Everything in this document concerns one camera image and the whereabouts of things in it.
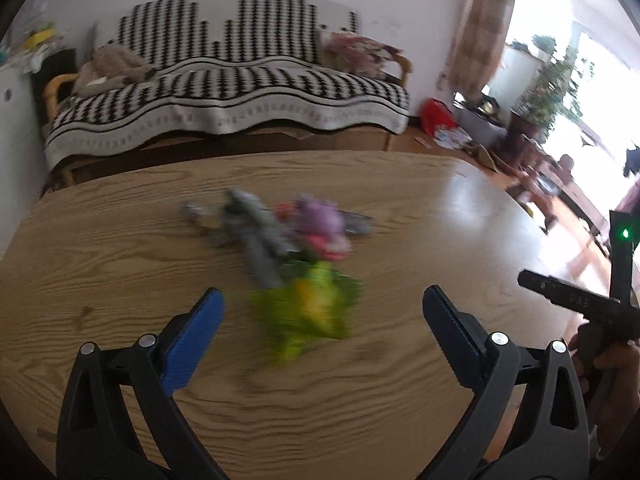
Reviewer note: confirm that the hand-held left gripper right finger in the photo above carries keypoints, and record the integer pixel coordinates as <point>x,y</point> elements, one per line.
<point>450,332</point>

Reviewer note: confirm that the grey toy figure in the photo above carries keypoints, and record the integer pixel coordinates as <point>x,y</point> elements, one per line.
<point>260,240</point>

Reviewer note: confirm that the white cabinet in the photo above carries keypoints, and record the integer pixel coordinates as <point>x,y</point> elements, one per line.
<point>20,160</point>

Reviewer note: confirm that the green snack wrapper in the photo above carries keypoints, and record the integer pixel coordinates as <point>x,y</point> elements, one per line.
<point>310,310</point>

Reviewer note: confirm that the brown garment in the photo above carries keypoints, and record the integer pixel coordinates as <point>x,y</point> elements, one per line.
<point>112,65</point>

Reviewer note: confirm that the yellow item on cabinet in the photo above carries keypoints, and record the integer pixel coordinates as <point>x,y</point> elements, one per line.
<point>39,36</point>

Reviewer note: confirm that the person's right hand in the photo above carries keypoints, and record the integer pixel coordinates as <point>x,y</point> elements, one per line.
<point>620,380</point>

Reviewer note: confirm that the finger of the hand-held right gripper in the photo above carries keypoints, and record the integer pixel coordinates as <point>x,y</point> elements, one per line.
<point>565,295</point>

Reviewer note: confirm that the dark packet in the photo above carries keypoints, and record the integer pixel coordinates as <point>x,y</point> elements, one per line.
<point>357,224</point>

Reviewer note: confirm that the brown checked curtain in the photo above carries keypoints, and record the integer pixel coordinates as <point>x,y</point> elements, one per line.
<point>482,25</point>

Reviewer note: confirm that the pink cartoon pillow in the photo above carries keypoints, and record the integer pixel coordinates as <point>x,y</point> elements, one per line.
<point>357,52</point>

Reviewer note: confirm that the pink tricycle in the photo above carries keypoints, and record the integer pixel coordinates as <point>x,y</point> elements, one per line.
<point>545,185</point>

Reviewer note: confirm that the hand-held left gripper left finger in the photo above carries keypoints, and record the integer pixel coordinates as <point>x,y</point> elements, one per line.
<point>195,340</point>

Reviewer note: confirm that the green potted plant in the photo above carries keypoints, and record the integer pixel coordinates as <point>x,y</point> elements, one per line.
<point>555,80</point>

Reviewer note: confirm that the white appliance by window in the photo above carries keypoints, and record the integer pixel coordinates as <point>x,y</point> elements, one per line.
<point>517,72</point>

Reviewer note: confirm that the dark brown plant pot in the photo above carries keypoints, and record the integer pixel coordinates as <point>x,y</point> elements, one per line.
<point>525,127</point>

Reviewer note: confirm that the white storage box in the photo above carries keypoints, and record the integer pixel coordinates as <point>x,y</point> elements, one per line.
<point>480,122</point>

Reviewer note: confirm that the purple pink toy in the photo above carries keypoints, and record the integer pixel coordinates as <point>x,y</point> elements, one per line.
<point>320,220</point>

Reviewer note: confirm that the pile of floor papers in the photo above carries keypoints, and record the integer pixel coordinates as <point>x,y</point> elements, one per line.
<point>452,139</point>

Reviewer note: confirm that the black white striped sofa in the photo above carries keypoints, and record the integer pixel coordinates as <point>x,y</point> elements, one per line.
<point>225,90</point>

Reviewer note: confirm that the red plastic bag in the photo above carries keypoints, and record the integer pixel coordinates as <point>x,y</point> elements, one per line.
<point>437,117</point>

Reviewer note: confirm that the wooden sofa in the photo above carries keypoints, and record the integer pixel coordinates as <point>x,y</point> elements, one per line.
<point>55,90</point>

